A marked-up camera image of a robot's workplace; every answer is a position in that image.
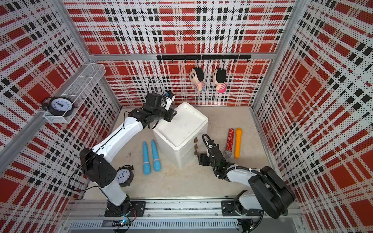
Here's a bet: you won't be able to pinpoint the red glitter toy microphone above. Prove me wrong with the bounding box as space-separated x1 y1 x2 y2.
223 128 235 158

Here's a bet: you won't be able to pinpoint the white plastic drawer cabinet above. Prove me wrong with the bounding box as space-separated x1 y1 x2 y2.
153 102 208 169

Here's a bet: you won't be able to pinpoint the orange toy microphone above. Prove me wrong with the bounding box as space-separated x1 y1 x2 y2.
235 128 243 159

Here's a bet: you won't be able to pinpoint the blue toy microphone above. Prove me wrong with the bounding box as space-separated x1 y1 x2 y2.
151 139 162 172
142 142 151 175

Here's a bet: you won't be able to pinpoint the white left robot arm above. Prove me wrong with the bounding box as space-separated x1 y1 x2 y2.
79 91 177 216

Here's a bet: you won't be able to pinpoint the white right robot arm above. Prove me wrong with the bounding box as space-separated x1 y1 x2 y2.
198 134 296 219

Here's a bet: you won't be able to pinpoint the plush doll blue shorts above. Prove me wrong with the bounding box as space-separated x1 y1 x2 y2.
189 67 206 92

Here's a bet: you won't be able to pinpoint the plush doll pink shorts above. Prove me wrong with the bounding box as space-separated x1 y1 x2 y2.
212 68 227 93

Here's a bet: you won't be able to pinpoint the black alarm clock on floor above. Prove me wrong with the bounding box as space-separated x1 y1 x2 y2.
116 165 134 187

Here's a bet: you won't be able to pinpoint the small circuit board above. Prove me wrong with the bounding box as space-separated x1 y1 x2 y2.
102 219 132 228

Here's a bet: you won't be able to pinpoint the black alarm clock in basket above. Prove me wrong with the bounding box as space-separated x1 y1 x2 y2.
41 97 76 117

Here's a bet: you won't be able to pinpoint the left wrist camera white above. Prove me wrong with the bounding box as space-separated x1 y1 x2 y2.
164 91 175 111

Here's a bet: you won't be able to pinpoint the black wall hook rail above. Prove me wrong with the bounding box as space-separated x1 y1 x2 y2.
156 54 253 61

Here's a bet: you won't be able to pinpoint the white wire wall basket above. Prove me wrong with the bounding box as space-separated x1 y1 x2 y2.
43 63 105 124

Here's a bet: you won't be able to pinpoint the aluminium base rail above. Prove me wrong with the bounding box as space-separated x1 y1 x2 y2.
57 196 309 233

